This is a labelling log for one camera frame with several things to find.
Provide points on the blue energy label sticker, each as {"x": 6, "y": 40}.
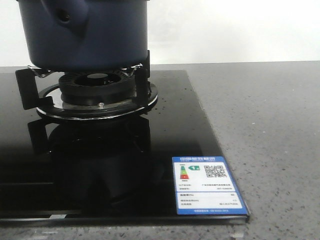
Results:
{"x": 204, "y": 186}

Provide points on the black gas burner head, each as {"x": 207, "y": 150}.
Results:
{"x": 91, "y": 88}

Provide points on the black glass gas stove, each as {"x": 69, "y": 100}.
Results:
{"x": 116, "y": 172}

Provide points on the dark blue cooking pot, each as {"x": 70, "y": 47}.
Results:
{"x": 85, "y": 35}

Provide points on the black metal pot support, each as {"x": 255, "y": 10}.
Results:
{"x": 49, "y": 104}

